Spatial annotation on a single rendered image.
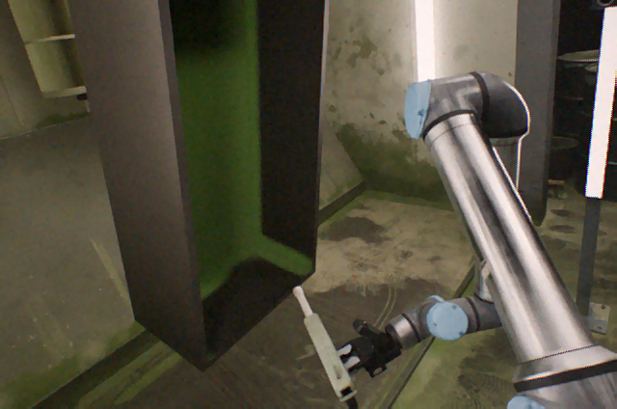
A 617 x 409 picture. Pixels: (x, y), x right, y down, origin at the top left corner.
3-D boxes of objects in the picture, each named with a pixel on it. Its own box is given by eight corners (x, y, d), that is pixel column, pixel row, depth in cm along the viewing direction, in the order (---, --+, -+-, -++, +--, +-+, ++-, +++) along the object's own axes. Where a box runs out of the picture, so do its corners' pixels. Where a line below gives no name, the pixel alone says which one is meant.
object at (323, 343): (378, 436, 110) (349, 376, 102) (362, 446, 109) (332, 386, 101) (322, 326, 155) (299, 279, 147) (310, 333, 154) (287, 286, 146)
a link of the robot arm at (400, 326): (412, 326, 114) (395, 307, 123) (397, 336, 113) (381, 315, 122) (421, 350, 117) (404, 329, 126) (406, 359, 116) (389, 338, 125)
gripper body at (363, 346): (369, 380, 115) (406, 358, 117) (360, 358, 112) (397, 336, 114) (358, 362, 122) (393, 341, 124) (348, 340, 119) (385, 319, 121)
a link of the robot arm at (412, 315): (442, 292, 117) (431, 292, 127) (405, 314, 115) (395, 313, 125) (460, 324, 115) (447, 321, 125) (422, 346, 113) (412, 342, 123)
